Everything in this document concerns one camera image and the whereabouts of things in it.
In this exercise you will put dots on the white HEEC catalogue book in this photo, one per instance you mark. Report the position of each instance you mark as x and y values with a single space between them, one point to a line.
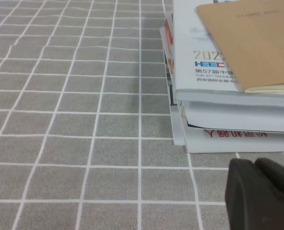
187 48

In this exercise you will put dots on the magazine with red cover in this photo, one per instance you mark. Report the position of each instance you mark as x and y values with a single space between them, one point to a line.
169 36

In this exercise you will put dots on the white AgileX brochure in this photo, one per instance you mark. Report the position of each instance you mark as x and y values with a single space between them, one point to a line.
228 117

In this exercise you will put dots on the grey checked tablecloth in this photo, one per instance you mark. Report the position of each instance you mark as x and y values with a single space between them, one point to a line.
84 119

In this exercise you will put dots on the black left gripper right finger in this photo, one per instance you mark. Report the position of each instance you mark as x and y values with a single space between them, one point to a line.
276 191

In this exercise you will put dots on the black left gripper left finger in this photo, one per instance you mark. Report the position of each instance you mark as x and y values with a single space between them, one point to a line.
240 196

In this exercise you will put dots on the brown kraft notebook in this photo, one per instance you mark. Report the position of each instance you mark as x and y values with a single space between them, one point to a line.
252 43

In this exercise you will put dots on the white booklet with red lettering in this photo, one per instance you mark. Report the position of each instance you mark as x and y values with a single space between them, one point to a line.
228 145

